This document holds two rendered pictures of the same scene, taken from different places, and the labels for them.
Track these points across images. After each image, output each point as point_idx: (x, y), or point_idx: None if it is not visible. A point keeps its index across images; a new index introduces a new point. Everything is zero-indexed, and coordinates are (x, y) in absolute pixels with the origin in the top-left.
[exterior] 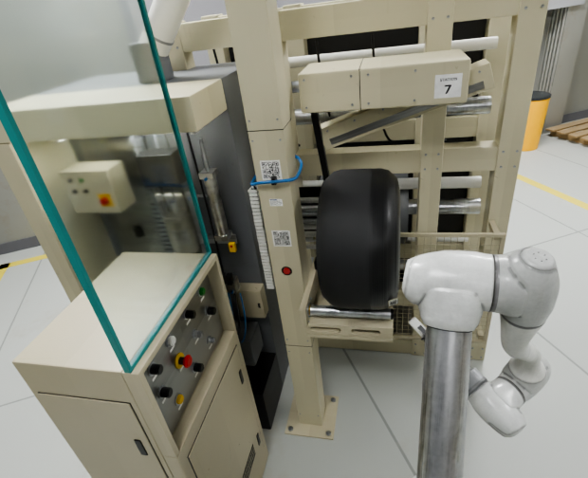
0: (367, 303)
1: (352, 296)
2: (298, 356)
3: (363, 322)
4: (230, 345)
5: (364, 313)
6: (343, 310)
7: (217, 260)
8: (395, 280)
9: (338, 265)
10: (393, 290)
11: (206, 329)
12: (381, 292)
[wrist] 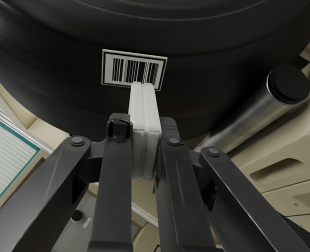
0: (107, 118)
1: (76, 123)
2: None
3: (259, 148)
4: (137, 250)
5: (231, 125)
6: (210, 138)
7: (46, 155)
8: (22, 17)
9: (3, 85)
10: (65, 46)
11: (82, 240)
12: (45, 79)
